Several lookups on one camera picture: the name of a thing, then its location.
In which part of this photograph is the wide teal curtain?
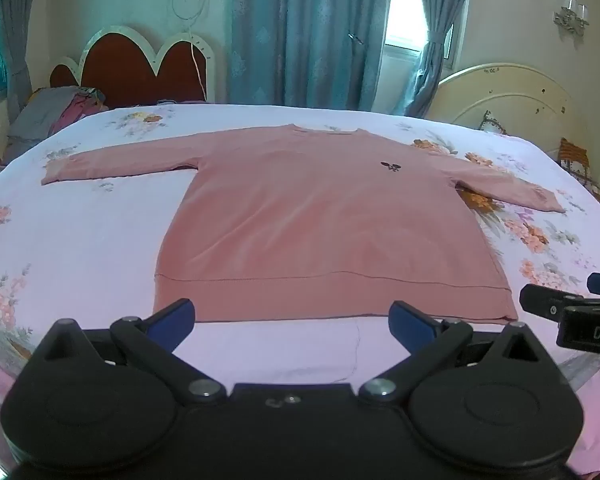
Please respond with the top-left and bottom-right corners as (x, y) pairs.
(228, 0), (396, 112)

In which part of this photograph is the floral bed sheet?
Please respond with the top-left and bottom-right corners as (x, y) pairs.
(0, 102), (600, 480)

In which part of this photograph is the orange patterned pillow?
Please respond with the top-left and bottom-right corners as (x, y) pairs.
(557, 137), (594, 177)

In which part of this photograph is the bright window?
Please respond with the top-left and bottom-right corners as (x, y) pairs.
(384, 0), (462, 67)

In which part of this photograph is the pink sweater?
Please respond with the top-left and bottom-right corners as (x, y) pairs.
(41, 124), (567, 325)

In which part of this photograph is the lace trimmed pillow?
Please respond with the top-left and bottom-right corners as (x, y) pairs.
(480, 110), (509, 136)

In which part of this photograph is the tied teal curtain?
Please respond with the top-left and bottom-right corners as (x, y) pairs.
(402, 0), (482, 122)

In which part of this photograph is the red headboard with white frame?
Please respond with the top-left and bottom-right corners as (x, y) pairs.
(49, 24), (216, 109)

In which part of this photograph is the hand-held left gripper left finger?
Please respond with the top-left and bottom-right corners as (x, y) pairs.
(34, 298), (227, 407)

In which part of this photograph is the white cable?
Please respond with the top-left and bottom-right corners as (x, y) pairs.
(171, 0), (215, 103)

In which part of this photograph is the glass wall lamp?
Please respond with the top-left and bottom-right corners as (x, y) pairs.
(552, 0), (591, 37)

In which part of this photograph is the grey-blue curtain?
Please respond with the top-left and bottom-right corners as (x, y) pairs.
(0, 0), (43, 126)

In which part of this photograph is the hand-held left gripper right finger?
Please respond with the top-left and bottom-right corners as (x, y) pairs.
(358, 300), (561, 405)

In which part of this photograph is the cream headboard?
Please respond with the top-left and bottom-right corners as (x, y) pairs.
(437, 62), (600, 162)

